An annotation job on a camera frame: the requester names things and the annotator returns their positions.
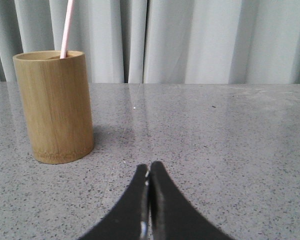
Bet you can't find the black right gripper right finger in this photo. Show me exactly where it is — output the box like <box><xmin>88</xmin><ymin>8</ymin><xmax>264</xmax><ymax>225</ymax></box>
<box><xmin>149</xmin><ymin>161</ymin><xmax>231</xmax><ymax>240</ymax></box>

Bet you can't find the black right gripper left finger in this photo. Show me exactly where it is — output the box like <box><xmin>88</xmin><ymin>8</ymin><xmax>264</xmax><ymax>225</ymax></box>
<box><xmin>81</xmin><ymin>164</ymin><xmax>149</xmax><ymax>240</ymax></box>

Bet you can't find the pink chopstick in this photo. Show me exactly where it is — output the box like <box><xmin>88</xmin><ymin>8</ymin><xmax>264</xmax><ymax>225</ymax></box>
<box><xmin>60</xmin><ymin>0</ymin><xmax>75</xmax><ymax>59</ymax></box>

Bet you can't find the bamboo wooden cup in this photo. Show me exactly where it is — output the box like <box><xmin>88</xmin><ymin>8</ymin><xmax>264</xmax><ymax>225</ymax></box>
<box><xmin>13</xmin><ymin>50</ymin><xmax>94</xmax><ymax>164</ymax></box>

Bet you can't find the grey curtain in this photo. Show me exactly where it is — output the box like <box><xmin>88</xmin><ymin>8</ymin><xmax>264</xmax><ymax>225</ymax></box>
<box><xmin>0</xmin><ymin>0</ymin><xmax>300</xmax><ymax>85</ymax></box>

